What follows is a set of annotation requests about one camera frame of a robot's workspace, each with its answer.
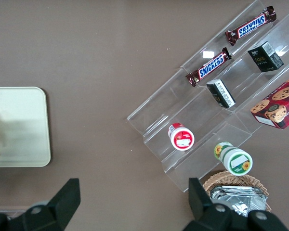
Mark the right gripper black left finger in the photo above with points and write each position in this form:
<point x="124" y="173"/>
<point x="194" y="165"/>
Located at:
<point x="65" y="197"/>

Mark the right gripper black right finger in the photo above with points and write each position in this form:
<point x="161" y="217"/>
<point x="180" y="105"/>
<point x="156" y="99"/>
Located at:
<point x="197" y="199"/>

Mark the tan wicker basket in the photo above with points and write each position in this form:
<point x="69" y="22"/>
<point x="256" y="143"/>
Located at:
<point x="219" y="179"/>

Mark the cream plastic tray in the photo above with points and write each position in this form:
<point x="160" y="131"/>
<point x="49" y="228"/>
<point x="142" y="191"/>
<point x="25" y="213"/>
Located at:
<point x="21" y="120"/>

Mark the silver foil packets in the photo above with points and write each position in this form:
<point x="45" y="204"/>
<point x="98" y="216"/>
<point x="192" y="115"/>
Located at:
<point x="240" y="199"/>

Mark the green lidded snack cup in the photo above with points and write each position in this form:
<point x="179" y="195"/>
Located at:
<point x="238" y="161"/>

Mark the clear acrylic bottle rack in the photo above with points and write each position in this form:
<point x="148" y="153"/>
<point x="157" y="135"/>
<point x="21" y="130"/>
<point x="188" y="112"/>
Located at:
<point x="4" y="211"/>

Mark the red lidded snack cup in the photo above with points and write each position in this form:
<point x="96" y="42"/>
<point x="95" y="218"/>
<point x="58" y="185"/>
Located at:
<point x="181" y="139"/>

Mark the clear acrylic stepped shelf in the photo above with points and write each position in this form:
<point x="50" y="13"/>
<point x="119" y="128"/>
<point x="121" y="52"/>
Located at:
<point x="207" y="115"/>

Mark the small black carton box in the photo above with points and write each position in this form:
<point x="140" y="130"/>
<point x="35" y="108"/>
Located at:
<point x="221" y="93"/>
<point x="262" y="60"/>

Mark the red plaid cookie box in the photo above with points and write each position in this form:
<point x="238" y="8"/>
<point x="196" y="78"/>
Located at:
<point x="279" y="106"/>

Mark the brown Snickers bar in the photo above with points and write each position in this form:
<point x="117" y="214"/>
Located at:
<point x="251" y="25"/>
<point x="210" y="66"/>

